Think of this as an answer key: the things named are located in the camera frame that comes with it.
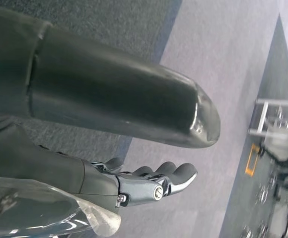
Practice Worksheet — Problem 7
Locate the steel workbench table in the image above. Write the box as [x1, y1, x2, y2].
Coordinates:
[247, 98, 288, 140]

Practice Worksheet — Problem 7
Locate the yellow floor tape square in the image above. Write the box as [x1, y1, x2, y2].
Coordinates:
[244, 143, 261, 178]

